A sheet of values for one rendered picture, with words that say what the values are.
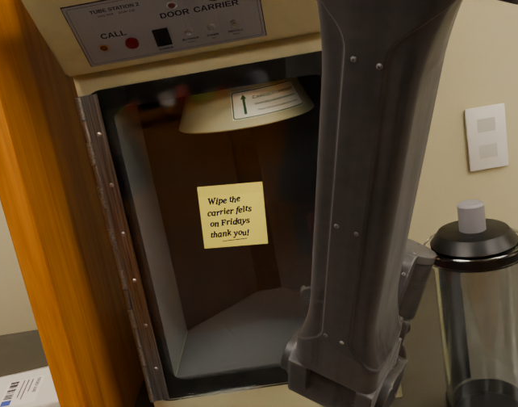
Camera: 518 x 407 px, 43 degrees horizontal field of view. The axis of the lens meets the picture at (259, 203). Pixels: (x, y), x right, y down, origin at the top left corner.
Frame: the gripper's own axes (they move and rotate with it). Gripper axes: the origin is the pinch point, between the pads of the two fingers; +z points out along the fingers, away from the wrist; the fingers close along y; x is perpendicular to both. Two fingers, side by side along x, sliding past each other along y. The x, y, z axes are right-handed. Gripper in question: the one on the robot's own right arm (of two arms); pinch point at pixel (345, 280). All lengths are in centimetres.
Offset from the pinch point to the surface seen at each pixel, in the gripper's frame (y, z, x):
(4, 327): 65, 51, 16
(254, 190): 8.4, 4.2, -11.3
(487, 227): -15.8, -1.9, -3.9
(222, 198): 12.3, 4.2, -11.0
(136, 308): 25.4, 5.0, 0.8
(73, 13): 22.0, -4.3, -33.4
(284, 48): 2.2, 4.6, -26.3
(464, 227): -13.2, -2.7, -4.6
